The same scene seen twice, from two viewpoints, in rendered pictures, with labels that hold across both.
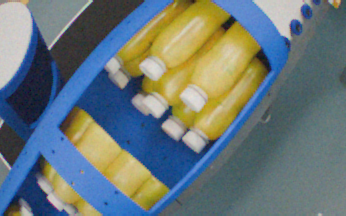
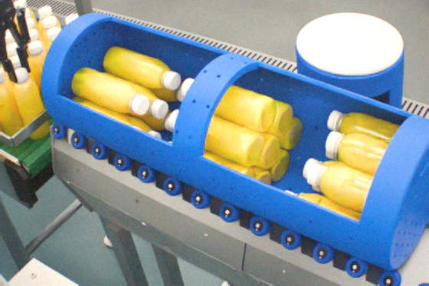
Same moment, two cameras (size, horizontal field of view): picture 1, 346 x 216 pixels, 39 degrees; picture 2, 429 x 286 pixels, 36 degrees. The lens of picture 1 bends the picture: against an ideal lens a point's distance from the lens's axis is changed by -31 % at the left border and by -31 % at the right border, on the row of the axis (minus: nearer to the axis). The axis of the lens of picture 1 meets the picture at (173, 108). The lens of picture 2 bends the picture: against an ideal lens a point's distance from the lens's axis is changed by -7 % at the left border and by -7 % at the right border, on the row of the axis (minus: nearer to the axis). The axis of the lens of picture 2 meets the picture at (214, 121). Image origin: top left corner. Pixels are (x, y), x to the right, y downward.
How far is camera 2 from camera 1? 0.91 m
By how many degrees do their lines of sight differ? 50
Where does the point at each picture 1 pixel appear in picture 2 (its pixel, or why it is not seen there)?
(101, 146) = (252, 102)
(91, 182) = (211, 84)
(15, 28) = (371, 54)
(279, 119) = not seen: outside the picture
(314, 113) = not seen: outside the picture
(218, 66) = (345, 173)
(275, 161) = not seen: outside the picture
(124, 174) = (236, 133)
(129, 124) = (305, 187)
